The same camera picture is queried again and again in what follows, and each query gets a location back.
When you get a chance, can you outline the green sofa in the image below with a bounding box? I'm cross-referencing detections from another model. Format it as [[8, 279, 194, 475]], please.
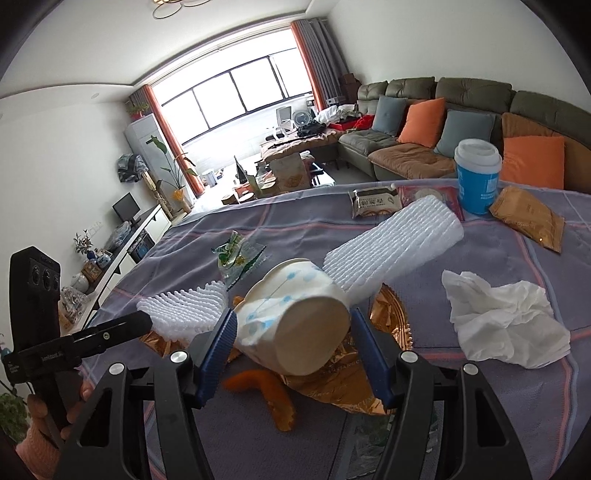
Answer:
[[337, 76, 591, 195]]

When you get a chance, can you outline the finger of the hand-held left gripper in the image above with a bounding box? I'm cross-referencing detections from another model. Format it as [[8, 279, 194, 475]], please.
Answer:
[[71, 311, 154, 366]]

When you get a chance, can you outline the wooden coat rack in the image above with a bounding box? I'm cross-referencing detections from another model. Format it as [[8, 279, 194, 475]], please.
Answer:
[[141, 168, 172, 219]]

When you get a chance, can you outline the glass ship ornament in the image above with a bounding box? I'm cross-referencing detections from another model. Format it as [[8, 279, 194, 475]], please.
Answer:
[[60, 286, 92, 324]]

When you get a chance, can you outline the brown back cushion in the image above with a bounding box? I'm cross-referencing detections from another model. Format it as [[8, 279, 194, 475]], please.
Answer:
[[501, 113, 555, 139]]

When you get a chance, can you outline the tall leafy plant yellow pot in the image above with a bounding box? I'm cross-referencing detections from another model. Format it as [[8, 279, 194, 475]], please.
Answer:
[[145, 134, 198, 210]]

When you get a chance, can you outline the brown packet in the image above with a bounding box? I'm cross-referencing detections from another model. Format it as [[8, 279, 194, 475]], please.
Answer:
[[488, 186, 565, 254]]

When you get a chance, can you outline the orange pillow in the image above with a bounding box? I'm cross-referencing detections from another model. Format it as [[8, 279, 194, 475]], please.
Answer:
[[499, 136, 566, 190], [397, 98, 446, 148]]

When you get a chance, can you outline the dark coffee table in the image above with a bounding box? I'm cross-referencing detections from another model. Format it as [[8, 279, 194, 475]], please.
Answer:
[[222, 152, 334, 206]]

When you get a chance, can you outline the black monitor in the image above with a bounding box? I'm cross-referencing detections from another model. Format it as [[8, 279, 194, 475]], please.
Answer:
[[112, 193, 141, 223]]

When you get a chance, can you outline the ring ceiling lamp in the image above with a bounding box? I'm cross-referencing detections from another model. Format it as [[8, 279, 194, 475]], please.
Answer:
[[150, 0, 198, 20]]

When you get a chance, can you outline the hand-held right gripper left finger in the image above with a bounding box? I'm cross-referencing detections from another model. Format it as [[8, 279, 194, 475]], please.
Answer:
[[58, 308, 238, 480]]

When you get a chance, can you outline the grey striped cloth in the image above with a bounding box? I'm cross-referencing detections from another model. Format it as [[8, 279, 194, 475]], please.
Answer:
[[81, 182, 591, 480]]

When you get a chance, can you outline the orange grey curtain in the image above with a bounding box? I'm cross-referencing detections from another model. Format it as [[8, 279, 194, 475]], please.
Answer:
[[291, 17, 352, 104], [129, 84, 205, 195]]

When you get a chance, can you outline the orange peel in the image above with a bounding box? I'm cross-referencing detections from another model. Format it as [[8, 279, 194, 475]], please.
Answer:
[[223, 369, 296, 432]]

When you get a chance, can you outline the white standing air conditioner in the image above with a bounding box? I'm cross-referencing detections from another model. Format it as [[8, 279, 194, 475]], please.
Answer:
[[124, 115, 175, 197]]

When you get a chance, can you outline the person's left hand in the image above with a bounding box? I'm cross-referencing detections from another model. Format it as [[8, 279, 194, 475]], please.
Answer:
[[25, 378, 95, 444]]

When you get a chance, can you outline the white TV cabinet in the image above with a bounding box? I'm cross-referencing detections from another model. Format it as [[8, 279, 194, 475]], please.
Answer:
[[60, 203, 172, 333]]

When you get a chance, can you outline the green clear candy wrapper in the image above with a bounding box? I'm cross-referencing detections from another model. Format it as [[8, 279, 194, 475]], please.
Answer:
[[211, 231, 267, 282]]

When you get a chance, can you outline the brown paper bag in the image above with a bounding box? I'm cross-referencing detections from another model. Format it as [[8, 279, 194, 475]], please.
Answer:
[[270, 154, 308, 192]]

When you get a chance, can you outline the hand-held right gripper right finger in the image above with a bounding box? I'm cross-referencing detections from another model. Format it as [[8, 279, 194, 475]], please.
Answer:
[[350, 308, 536, 480]]

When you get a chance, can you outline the gold foil wrapper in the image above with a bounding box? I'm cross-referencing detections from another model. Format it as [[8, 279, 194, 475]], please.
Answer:
[[139, 282, 415, 417]]

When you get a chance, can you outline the white dark snack packet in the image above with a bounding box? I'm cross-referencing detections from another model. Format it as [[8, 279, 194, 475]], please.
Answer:
[[352, 185, 407, 219]]

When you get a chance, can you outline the dark plaid bag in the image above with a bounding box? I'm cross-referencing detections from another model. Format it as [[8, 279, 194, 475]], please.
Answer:
[[117, 153, 148, 183]]

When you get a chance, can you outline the pile of clothes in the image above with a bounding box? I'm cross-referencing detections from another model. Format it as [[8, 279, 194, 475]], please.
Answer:
[[316, 105, 370, 132]]

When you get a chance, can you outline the crumpled white tissue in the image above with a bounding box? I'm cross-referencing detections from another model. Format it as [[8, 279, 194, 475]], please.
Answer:
[[441, 270, 571, 370]]

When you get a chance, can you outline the blue cup white lid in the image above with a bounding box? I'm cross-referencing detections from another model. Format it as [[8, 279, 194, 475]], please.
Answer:
[[454, 138, 503, 215]]

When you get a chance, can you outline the blue grey pillow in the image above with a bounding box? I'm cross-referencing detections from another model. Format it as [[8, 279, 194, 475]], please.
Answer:
[[372, 96, 409, 137], [434, 110, 496, 160]]

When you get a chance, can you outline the clear plastic wrapper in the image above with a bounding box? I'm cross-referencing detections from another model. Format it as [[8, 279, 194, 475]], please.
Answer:
[[344, 413, 398, 480]]

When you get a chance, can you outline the white blue-print paper cup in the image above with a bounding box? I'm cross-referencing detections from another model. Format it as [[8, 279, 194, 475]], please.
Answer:
[[233, 257, 352, 377]]

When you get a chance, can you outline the red white packet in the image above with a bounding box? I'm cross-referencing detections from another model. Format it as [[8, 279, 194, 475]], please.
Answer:
[[397, 185, 465, 222]]

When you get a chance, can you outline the large window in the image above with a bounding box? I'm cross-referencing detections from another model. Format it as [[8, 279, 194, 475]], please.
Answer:
[[152, 25, 315, 153]]

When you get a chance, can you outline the clear plastic bundle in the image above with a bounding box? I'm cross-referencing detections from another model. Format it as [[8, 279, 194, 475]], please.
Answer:
[[106, 222, 133, 251]]

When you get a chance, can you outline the ribbed white foam sleeve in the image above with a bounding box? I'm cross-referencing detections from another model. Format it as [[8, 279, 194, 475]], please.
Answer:
[[323, 194, 465, 294]]

